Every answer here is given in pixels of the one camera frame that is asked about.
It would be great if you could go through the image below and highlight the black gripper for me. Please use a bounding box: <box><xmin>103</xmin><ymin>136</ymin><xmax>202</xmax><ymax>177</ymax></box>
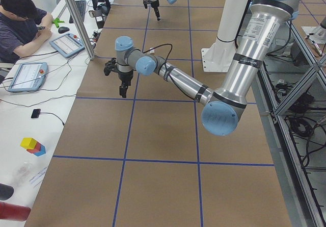
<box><xmin>150</xmin><ymin>0</ymin><xmax>161</xmax><ymax>21</ymax></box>
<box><xmin>118</xmin><ymin>70</ymin><xmax>133</xmax><ymax>98</ymax></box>

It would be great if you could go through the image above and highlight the far teach pendant tablet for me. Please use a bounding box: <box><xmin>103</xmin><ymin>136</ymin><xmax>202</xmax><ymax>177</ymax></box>
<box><xmin>49</xmin><ymin>33</ymin><xmax>85</xmax><ymax>58</ymax></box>

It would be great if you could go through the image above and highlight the teach pendant tablet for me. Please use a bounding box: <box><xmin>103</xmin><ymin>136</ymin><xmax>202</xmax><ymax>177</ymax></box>
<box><xmin>49</xmin><ymin>33</ymin><xmax>85</xmax><ymax>58</ymax></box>
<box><xmin>8</xmin><ymin>62</ymin><xmax>48</xmax><ymax>93</ymax></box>

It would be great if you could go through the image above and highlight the brown paper table mat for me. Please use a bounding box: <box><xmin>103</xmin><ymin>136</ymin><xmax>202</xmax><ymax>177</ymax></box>
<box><xmin>26</xmin><ymin>0</ymin><xmax>291</xmax><ymax>226</ymax></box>

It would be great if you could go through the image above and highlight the black keyboard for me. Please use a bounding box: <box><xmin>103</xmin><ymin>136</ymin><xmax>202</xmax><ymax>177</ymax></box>
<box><xmin>75</xmin><ymin>0</ymin><xmax>87</xmax><ymax>22</ymax></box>

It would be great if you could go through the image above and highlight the black computer mouse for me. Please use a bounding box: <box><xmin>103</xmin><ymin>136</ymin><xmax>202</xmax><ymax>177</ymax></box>
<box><xmin>58</xmin><ymin>27</ymin><xmax>70</xmax><ymax>34</ymax></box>

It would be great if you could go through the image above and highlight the small black box device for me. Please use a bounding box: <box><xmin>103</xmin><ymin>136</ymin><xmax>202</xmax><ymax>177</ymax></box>
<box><xmin>31</xmin><ymin>109</ymin><xmax>41</xmax><ymax>119</ymax></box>

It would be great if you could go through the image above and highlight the near teach pendant tablet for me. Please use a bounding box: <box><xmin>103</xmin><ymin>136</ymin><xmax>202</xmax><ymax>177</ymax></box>
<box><xmin>8</xmin><ymin>62</ymin><xmax>48</xmax><ymax>93</ymax></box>

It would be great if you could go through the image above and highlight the green plastic part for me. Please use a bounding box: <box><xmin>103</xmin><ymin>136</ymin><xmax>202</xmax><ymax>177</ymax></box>
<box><xmin>52</xmin><ymin>18</ymin><xmax>64</xmax><ymax>29</ymax></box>

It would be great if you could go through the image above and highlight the blue block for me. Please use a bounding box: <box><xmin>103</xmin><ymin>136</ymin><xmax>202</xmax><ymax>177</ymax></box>
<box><xmin>33</xmin><ymin>145</ymin><xmax>46</xmax><ymax>157</ymax></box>

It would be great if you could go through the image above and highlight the red block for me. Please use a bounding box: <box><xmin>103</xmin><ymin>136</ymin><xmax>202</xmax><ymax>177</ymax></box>
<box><xmin>27</xmin><ymin>142</ymin><xmax>41</xmax><ymax>154</ymax></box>

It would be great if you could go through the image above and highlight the yellow block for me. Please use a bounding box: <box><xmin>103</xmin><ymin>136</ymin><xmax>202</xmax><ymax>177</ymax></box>
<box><xmin>20</xmin><ymin>137</ymin><xmax>37</xmax><ymax>149</ymax></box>

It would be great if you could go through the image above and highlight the seated person dark shirt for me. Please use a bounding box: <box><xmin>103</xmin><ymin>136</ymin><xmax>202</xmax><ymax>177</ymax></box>
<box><xmin>1</xmin><ymin>0</ymin><xmax>53</xmax><ymax>63</ymax></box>

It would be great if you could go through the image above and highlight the clear plastic bag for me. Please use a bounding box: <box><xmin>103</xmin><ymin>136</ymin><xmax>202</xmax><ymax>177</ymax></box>
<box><xmin>12</xmin><ymin>161</ymin><xmax>34</xmax><ymax>187</ymax></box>

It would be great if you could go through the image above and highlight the red cylinder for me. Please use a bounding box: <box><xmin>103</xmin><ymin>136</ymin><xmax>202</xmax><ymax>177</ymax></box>
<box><xmin>1</xmin><ymin>202</ymin><xmax>31</xmax><ymax>221</ymax></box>

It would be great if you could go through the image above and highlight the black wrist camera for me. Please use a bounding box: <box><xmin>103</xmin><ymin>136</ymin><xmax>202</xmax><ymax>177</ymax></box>
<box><xmin>143</xmin><ymin>0</ymin><xmax>150</xmax><ymax>9</ymax></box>
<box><xmin>103</xmin><ymin>58</ymin><xmax>118</xmax><ymax>76</ymax></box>

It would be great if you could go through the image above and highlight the black camera cable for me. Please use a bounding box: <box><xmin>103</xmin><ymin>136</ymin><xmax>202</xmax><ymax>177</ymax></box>
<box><xmin>142</xmin><ymin>43</ymin><xmax>173</xmax><ymax>67</ymax></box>

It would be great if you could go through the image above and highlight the aluminium frame post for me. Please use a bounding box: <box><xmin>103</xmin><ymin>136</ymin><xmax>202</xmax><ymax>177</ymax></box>
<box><xmin>65</xmin><ymin>0</ymin><xmax>95</xmax><ymax>60</ymax></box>

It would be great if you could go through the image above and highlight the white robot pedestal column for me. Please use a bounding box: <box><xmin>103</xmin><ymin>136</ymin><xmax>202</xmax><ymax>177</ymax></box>
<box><xmin>201</xmin><ymin>0</ymin><xmax>250</xmax><ymax>72</ymax></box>

